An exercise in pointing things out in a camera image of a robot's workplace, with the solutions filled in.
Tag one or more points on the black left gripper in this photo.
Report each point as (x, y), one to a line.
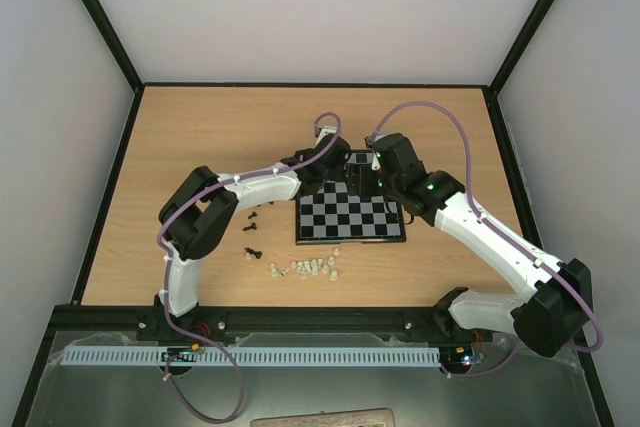
(338, 173)

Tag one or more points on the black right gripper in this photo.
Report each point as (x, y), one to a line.
(364, 179)

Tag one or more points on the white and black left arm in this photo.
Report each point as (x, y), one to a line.
(195, 219)

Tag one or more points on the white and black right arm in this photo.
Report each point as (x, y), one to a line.
(551, 299)

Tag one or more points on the white chess pieces cluster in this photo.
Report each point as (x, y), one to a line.
(314, 266)

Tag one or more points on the small circuit board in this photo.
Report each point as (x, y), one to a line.
(468, 355)

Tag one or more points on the black and grey chessboard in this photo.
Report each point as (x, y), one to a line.
(329, 214)

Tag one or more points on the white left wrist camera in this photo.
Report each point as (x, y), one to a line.
(320, 132)

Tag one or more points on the light blue cable duct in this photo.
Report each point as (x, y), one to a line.
(253, 356)

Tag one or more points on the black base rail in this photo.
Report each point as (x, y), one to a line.
(224, 324)

